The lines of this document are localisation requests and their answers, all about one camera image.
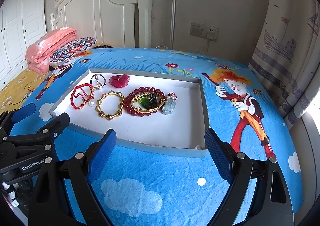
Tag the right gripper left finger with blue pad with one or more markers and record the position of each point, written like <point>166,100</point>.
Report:
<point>83,169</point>

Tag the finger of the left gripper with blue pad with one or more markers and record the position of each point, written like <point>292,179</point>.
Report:
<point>9,119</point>
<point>48,132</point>

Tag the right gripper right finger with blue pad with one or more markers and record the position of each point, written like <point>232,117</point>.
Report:
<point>234,167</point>

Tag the white pearl earring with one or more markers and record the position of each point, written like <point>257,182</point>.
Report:
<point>91,103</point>

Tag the thin gold bangle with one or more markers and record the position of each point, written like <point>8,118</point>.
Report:
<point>140,110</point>

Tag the silver and gold rings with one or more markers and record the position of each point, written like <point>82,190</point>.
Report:
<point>98,80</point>

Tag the pale jade pendant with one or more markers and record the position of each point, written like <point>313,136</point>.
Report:
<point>170,104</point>

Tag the dark green tassel pendant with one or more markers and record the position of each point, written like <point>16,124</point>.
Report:
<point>149,101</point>

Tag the red flower ornament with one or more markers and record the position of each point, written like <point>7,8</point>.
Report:
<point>119,81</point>

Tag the yellow floral bed sheet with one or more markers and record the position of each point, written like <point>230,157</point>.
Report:
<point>15,93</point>

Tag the folded pink blanket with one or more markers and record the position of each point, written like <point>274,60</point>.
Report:
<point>38,53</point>

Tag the grey shallow cardboard box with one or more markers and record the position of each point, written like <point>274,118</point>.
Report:
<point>158,113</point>

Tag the patterned floral pillow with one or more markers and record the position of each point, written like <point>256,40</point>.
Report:
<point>73,47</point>

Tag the white wardrobe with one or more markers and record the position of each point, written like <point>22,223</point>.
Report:
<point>22,23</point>

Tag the ship print curtain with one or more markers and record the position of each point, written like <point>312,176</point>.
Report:
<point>286,57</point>

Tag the white wooden headboard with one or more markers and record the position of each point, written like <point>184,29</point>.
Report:
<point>121,23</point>

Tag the metal pole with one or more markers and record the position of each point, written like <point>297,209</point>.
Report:
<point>172,25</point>

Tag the wall switch and socket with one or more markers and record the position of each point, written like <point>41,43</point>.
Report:
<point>204,31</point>

